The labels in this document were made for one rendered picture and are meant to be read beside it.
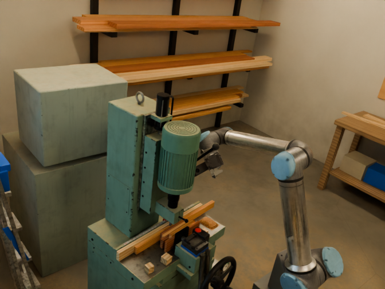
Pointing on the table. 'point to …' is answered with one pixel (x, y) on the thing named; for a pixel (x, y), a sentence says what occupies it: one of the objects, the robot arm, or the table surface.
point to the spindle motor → (178, 157)
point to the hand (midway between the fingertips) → (207, 164)
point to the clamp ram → (181, 235)
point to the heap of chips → (209, 223)
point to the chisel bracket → (163, 210)
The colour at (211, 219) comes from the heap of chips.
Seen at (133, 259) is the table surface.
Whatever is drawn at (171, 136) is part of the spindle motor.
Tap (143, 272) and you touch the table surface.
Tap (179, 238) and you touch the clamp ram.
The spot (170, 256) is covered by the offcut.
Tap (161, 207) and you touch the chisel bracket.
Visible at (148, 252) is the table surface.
